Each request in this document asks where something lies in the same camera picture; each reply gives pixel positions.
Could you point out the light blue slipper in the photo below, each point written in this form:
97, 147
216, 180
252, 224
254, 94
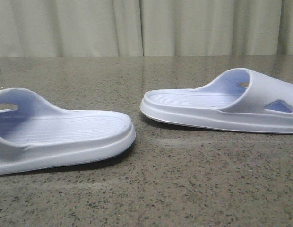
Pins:
237, 100
38, 134

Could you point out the pale grey-green curtain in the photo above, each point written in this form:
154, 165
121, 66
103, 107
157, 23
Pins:
107, 28

